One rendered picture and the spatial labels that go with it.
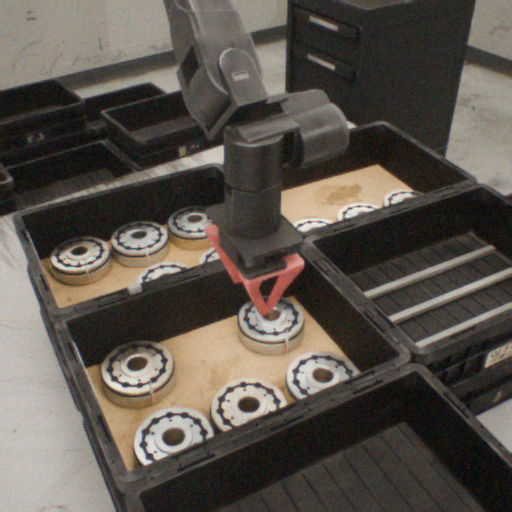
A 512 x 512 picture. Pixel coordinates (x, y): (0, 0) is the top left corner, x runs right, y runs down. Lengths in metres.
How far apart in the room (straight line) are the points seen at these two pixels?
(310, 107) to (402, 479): 0.47
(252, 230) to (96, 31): 3.60
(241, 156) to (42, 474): 0.63
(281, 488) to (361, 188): 0.74
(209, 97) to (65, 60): 3.55
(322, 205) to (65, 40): 3.00
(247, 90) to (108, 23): 3.62
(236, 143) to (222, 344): 0.46
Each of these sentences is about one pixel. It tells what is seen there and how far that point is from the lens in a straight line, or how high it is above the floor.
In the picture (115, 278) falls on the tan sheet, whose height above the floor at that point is 0.83.
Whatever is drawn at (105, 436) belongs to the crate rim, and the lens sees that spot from 0.77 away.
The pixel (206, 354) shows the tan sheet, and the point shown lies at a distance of 0.97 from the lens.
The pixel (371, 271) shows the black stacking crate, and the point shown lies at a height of 0.83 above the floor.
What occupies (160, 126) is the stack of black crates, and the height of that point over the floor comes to 0.49.
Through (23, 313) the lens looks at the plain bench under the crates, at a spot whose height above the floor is 0.70.
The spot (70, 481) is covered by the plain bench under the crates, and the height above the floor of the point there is 0.70.
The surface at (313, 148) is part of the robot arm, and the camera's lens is 0.62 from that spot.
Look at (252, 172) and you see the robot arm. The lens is 0.59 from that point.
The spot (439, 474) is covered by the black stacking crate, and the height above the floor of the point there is 0.83.
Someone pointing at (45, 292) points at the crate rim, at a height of 0.93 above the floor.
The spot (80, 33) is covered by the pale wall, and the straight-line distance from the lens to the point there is 4.14.
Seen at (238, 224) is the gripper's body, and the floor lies 1.17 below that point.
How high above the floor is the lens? 1.53
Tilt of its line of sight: 37 degrees down
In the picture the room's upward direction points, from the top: straight up
